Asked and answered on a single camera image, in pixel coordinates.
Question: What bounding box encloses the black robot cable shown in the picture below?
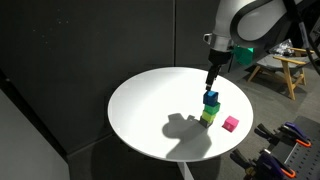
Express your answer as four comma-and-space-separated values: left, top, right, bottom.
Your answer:
283, 0, 320, 75

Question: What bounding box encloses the purple clamp with orange tip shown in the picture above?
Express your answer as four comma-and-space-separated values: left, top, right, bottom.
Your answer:
279, 121, 313, 148
258, 151, 297, 179

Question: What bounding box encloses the pink toy block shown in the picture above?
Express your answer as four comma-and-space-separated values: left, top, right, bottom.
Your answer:
222, 115, 240, 133

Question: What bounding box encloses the yellow-green toy block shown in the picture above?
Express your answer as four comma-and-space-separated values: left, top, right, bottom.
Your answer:
200, 110, 217, 123

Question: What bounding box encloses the green toy block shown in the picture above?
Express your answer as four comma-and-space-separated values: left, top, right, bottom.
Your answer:
203, 101, 222, 116

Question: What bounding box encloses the blue toy block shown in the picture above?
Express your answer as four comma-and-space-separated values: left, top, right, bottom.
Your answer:
203, 90, 220, 107

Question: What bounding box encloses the wooden chair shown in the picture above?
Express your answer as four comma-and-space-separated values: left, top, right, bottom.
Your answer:
246, 46, 316, 101

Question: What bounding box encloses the perforated metal board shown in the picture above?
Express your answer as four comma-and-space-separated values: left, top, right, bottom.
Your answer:
285, 115, 320, 180

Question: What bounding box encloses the dark toy block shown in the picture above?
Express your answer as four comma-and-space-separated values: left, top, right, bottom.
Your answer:
198, 117, 214, 129

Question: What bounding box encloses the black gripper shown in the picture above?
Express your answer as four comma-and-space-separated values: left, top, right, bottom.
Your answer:
204, 49, 233, 92

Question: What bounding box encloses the white table pedestal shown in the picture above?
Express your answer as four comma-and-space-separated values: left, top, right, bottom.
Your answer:
177, 161, 195, 180

